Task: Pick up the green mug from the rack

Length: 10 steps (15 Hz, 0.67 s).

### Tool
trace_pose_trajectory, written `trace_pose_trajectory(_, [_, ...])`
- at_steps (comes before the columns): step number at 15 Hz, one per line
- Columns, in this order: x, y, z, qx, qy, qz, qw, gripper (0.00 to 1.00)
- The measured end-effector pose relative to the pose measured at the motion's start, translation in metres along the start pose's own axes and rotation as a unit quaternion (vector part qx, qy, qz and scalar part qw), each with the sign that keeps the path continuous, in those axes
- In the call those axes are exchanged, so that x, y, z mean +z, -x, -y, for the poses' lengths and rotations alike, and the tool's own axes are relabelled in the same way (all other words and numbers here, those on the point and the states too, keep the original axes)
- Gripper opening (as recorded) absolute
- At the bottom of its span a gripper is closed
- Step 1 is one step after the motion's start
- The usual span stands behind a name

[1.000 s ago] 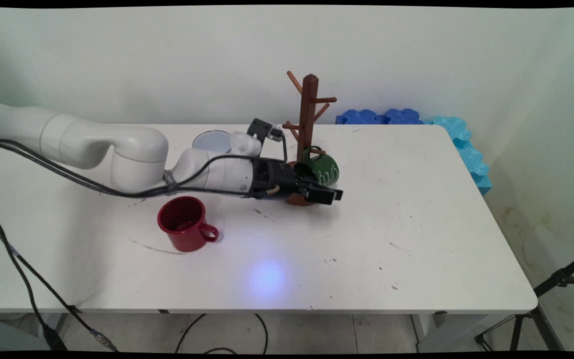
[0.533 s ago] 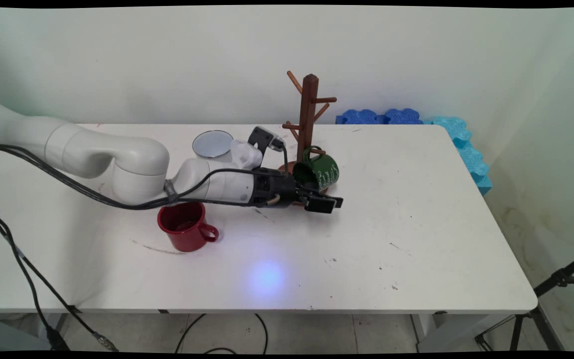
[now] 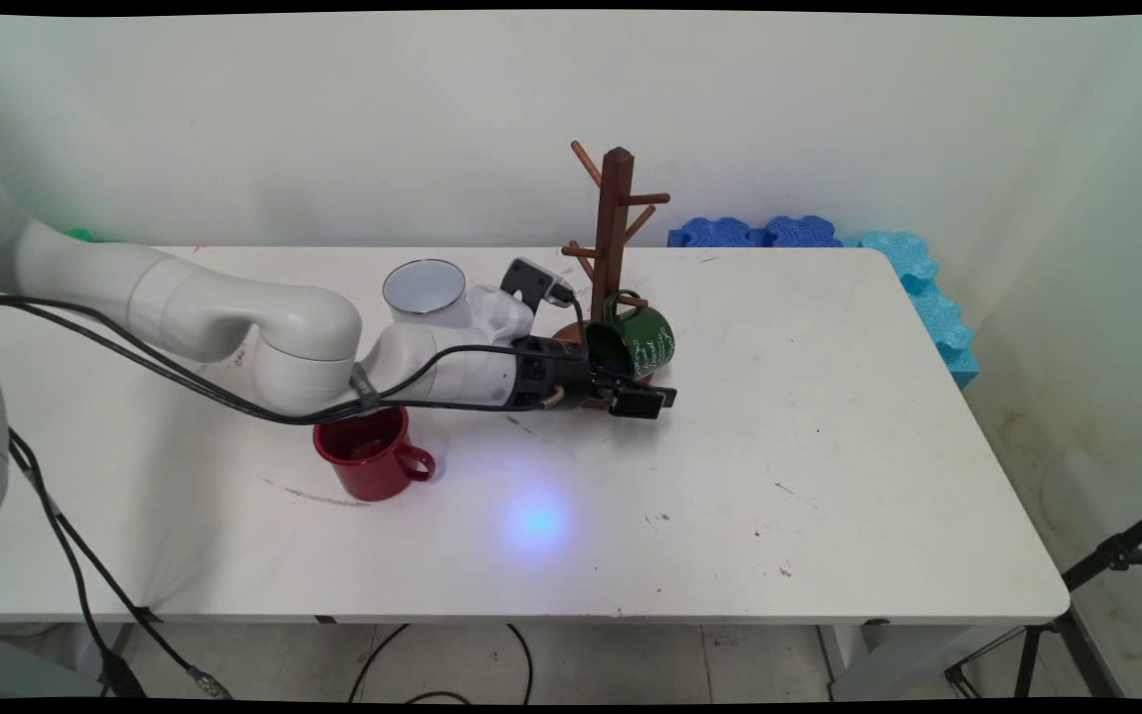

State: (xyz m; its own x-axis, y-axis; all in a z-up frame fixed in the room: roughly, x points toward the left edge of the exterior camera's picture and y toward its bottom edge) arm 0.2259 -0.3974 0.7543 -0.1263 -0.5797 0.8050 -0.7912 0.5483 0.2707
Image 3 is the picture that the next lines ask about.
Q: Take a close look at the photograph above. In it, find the white enamel mug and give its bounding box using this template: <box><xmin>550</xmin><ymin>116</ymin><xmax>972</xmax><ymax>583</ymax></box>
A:
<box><xmin>383</xmin><ymin>259</ymin><xmax>475</xmax><ymax>328</ymax></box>

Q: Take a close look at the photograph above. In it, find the red enamel mug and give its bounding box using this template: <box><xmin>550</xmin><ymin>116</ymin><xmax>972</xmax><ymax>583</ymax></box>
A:
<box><xmin>313</xmin><ymin>405</ymin><xmax>436</xmax><ymax>503</ymax></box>

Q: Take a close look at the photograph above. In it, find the black floor cable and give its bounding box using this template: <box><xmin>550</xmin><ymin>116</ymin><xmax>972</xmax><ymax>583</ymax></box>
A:
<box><xmin>348</xmin><ymin>623</ymin><xmax>534</xmax><ymax>705</ymax></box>

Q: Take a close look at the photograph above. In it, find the green enamel mug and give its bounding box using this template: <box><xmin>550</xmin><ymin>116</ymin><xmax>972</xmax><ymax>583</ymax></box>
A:
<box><xmin>586</xmin><ymin>290</ymin><xmax>677</xmax><ymax>384</ymax></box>

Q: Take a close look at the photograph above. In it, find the black tripod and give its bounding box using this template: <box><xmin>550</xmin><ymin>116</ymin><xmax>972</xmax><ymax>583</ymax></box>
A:
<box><xmin>945</xmin><ymin>496</ymin><xmax>1142</xmax><ymax>700</ymax></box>

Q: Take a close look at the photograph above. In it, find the brown wooden mug tree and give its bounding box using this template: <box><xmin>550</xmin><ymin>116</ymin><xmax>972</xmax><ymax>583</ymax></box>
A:
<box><xmin>549</xmin><ymin>141</ymin><xmax>673</xmax><ymax>412</ymax></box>

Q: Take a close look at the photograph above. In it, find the light blue foam mat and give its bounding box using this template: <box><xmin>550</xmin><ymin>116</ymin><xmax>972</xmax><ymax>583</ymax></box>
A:
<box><xmin>841</xmin><ymin>232</ymin><xmax>980</xmax><ymax>390</ymax></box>

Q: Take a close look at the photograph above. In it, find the white table leg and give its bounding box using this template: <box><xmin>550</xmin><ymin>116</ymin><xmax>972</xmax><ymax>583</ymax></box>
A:
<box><xmin>75</xmin><ymin>623</ymin><xmax>136</xmax><ymax>695</ymax></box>
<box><xmin>819</xmin><ymin>623</ymin><xmax>988</xmax><ymax>700</ymax></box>

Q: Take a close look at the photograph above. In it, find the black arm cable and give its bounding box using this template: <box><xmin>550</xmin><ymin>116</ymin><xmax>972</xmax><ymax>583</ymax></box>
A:
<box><xmin>0</xmin><ymin>283</ymin><xmax>592</xmax><ymax>701</ymax></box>

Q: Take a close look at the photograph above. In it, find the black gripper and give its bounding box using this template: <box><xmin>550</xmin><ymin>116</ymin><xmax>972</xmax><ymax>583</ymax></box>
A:
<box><xmin>510</xmin><ymin>335</ymin><xmax>679</xmax><ymax>421</ymax></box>

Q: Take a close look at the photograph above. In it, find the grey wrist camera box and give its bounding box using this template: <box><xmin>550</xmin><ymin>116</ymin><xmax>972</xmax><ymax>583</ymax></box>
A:
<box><xmin>500</xmin><ymin>257</ymin><xmax>577</xmax><ymax>311</ymax></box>

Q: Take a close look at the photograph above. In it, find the dark blue foam mat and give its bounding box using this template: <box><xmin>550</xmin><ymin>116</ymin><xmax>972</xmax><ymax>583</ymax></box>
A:
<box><xmin>668</xmin><ymin>216</ymin><xmax>845</xmax><ymax>249</ymax></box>

